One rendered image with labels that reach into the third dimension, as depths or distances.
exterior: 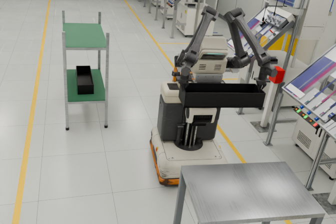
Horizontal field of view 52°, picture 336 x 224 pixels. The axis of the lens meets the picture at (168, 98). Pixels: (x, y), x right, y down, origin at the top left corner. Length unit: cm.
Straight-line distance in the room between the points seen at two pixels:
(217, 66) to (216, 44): 19
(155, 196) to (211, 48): 137
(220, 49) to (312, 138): 173
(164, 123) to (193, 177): 116
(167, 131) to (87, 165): 83
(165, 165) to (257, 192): 113
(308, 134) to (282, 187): 185
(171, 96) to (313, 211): 151
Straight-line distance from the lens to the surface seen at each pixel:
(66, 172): 332
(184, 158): 307
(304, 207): 209
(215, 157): 315
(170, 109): 306
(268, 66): 241
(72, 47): 350
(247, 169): 221
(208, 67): 266
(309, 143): 395
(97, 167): 336
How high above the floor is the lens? 209
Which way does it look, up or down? 26 degrees down
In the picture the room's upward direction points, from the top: 6 degrees clockwise
